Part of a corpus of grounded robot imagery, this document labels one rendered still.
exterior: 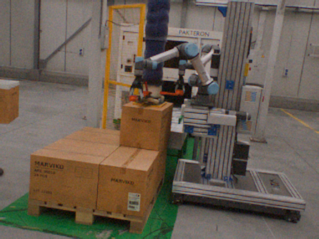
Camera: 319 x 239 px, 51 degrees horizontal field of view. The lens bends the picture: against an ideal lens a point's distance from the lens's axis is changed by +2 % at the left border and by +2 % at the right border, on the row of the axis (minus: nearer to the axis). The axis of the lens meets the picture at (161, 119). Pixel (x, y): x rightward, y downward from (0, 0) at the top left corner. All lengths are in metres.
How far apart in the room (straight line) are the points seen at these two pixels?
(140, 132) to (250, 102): 1.13
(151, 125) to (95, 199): 0.86
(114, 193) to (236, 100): 1.54
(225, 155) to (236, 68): 0.91
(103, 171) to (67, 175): 0.32
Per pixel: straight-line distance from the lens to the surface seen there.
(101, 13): 4.75
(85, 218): 3.00
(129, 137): 3.29
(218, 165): 3.61
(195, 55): 3.00
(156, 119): 3.17
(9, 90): 3.69
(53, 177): 2.98
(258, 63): 12.49
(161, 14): 3.37
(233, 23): 3.45
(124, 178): 2.75
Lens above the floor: 1.46
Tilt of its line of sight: 11 degrees down
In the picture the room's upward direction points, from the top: 6 degrees clockwise
